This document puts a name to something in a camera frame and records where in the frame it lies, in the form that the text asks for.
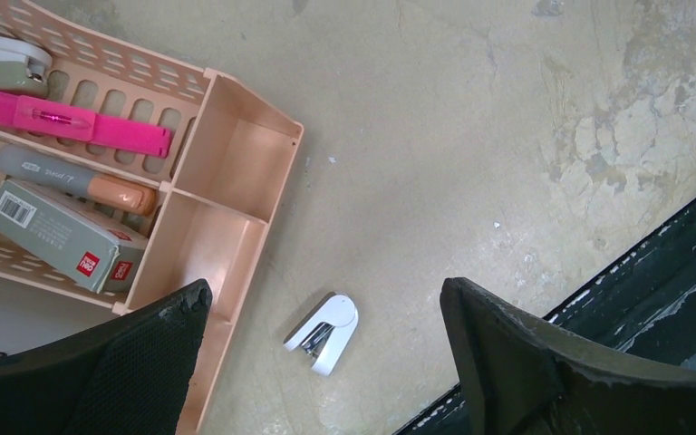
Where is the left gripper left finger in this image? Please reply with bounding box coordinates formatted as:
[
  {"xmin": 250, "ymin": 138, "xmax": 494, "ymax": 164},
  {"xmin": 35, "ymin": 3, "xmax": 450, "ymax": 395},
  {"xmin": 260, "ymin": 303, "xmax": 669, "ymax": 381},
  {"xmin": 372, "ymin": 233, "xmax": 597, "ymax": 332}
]
[{"xmin": 0, "ymin": 279, "xmax": 213, "ymax": 434}]

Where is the pink desk tray organizer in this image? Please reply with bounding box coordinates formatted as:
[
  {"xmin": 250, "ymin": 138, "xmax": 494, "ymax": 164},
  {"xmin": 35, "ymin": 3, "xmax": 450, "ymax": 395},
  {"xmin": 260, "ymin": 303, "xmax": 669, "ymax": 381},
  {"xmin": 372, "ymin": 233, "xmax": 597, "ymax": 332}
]
[{"xmin": 0, "ymin": 1, "xmax": 304, "ymax": 434}]

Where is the orange cap marker pen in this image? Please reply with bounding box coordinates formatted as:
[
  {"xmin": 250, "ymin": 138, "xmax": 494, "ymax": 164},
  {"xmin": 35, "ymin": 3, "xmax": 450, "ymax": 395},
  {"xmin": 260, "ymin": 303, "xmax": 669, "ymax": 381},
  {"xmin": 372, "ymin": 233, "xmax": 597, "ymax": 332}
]
[{"xmin": 0, "ymin": 145, "xmax": 157, "ymax": 216}]

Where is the grey stapler in tray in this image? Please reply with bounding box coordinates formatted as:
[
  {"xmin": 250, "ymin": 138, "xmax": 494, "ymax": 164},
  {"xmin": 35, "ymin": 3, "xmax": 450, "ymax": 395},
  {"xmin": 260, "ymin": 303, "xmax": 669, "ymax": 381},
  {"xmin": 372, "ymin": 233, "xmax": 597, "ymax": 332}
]
[{"xmin": 0, "ymin": 36, "xmax": 53, "ymax": 98}]

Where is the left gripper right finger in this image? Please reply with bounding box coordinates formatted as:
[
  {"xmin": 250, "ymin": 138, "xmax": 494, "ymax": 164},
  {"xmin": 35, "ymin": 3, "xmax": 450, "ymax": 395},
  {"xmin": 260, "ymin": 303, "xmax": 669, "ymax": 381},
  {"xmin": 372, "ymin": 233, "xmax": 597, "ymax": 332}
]
[{"xmin": 440, "ymin": 277, "xmax": 696, "ymax": 434}]

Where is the barcode labelled small box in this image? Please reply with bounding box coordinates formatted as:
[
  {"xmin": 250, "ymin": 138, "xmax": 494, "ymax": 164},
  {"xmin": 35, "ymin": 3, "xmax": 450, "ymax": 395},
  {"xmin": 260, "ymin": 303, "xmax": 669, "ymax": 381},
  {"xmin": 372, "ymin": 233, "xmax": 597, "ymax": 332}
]
[{"xmin": 0, "ymin": 178, "xmax": 148, "ymax": 294}]

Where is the white stapler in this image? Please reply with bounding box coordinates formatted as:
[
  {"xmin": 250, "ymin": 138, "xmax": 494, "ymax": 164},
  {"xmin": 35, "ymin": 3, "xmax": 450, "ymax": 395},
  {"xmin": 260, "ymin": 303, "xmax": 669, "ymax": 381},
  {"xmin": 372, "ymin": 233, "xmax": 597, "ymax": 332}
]
[{"xmin": 283, "ymin": 292, "xmax": 359, "ymax": 376}]

